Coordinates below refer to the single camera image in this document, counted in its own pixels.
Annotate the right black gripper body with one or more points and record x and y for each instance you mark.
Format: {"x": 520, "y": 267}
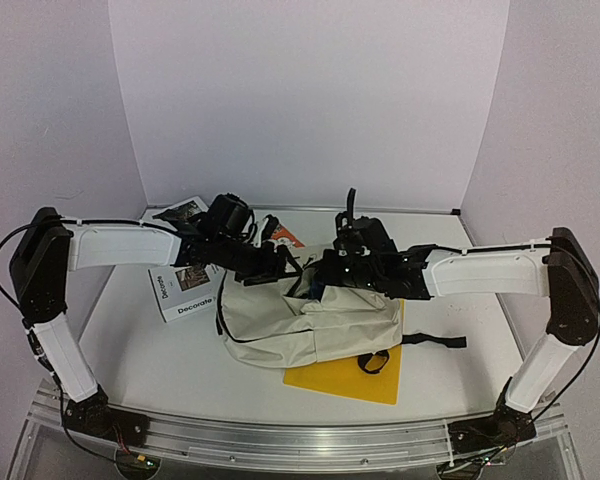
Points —
{"x": 344, "y": 246}

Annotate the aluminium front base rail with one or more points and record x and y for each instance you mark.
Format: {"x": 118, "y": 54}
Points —
{"x": 161, "y": 446}

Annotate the orange comic book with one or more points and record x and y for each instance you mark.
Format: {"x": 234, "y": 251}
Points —
{"x": 282, "y": 236}

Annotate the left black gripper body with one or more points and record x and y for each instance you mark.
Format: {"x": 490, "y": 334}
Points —
{"x": 247, "y": 266}

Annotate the white palm leaf book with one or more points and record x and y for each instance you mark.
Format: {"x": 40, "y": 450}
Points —
{"x": 182, "y": 211}

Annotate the aluminium table edge rail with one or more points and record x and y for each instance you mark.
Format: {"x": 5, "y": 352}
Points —
{"x": 363, "y": 209}

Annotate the yellow plastic folder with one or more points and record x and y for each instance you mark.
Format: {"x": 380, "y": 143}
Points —
{"x": 375, "y": 379}

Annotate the beige canvas backpack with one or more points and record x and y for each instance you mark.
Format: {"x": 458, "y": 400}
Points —
{"x": 275, "y": 325}

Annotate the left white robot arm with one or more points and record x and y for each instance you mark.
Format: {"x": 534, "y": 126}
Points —
{"x": 39, "y": 259}

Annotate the white Decorate furniture book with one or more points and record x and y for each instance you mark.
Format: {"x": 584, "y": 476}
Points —
{"x": 184, "y": 292}

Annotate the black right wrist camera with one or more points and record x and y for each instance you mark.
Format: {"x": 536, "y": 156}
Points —
{"x": 360, "y": 236}

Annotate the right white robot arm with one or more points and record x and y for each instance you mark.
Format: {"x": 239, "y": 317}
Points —
{"x": 554, "y": 267}

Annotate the blue glasses case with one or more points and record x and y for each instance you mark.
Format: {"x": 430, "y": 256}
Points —
{"x": 316, "y": 291}

